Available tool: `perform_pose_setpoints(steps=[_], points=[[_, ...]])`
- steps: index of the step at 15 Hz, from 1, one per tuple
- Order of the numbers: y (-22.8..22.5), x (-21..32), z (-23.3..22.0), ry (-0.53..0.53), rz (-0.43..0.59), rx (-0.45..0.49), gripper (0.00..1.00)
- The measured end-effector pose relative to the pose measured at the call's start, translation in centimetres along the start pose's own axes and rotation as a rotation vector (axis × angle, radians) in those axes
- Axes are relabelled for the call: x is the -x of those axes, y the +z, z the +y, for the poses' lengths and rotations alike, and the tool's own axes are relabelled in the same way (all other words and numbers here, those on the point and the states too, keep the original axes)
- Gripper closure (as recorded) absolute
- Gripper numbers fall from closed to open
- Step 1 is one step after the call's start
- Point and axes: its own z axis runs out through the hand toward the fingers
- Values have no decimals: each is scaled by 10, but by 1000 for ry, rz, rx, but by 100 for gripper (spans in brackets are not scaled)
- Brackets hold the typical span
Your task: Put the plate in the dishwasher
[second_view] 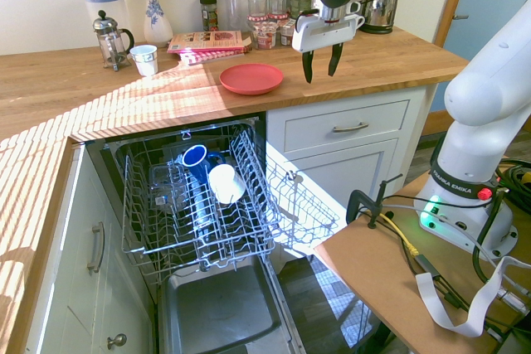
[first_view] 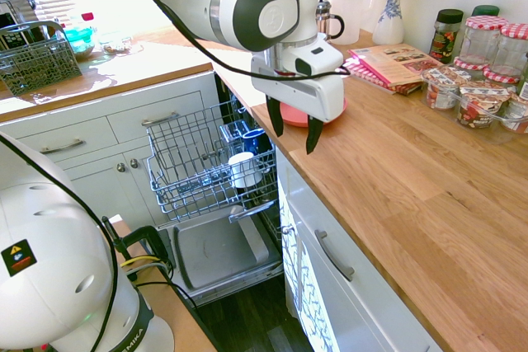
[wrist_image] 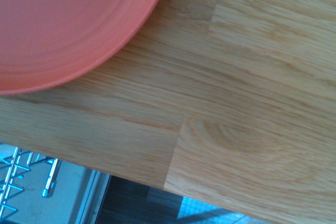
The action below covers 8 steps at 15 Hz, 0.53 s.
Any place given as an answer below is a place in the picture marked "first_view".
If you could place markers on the coral pink plate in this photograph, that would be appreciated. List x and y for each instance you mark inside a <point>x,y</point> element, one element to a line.
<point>293,116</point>

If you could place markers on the brown robot mounting board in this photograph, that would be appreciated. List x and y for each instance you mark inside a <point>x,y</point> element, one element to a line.
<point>173,311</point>

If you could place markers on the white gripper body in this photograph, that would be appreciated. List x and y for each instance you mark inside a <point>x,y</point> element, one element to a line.
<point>297,94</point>

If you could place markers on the steel dishwasher door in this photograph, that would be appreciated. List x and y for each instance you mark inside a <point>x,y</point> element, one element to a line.
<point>218,253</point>

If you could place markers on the red round robot button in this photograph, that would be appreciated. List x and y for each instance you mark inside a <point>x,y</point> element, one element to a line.
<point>44,347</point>

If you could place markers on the silver coffee machine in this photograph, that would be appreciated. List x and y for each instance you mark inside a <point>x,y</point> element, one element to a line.
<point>16,6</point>

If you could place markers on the teal lid food container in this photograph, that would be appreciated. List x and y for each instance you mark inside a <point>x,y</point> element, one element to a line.
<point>80,36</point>

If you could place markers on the white cabinet with knobs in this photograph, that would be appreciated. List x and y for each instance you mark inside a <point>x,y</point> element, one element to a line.
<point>95,187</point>

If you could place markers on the red cap bottle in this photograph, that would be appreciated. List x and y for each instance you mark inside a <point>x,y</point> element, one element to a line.
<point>88,17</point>

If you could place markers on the glass French press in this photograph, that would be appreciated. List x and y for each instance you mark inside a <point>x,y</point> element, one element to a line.
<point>326,18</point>

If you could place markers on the dark blue mug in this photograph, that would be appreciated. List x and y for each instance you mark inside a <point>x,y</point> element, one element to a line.
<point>251,142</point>

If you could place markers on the black screw clamp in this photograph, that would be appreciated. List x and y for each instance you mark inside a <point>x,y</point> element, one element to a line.
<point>140,236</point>

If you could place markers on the spice jar black lid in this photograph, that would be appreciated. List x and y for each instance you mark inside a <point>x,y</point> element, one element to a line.
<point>445,38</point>

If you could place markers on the white cabinet beside dishwasher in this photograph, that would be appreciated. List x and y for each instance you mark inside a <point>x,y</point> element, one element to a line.
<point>371,306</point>

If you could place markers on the silver cabinet knob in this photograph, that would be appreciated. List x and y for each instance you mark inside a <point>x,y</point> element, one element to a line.
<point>134,163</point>
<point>121,167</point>

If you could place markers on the grey plastic cutlery basket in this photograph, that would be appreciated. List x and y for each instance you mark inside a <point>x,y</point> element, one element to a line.
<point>33,63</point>

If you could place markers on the clear pitcher blue lid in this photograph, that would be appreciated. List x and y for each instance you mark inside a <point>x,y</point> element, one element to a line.
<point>350,1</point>

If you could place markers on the white vase blue flowers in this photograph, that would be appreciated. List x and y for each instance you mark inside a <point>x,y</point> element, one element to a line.
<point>387,26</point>

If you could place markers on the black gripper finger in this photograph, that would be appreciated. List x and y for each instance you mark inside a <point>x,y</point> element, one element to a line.
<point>275,117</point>
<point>314,133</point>

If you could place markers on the snack pot paper lid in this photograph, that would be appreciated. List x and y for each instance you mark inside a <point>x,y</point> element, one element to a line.
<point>517,111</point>
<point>480,104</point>
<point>443,88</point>

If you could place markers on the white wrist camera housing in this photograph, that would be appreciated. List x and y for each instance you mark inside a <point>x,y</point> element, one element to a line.
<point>321,59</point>

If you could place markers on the glass jar gingham lid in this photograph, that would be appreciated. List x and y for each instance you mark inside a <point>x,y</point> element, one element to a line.
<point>480,40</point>
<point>470,65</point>
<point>501,76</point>
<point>513,51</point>

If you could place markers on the pink cookbook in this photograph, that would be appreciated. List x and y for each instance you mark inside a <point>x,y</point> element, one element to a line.
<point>396,65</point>

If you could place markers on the clear glass bowl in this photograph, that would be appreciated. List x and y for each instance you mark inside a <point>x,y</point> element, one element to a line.
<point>115,45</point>

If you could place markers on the white mug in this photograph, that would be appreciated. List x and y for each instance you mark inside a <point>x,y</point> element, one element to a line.
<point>244,170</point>

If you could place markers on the green lid jar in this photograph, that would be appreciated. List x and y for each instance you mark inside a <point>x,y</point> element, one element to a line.
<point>486,10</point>

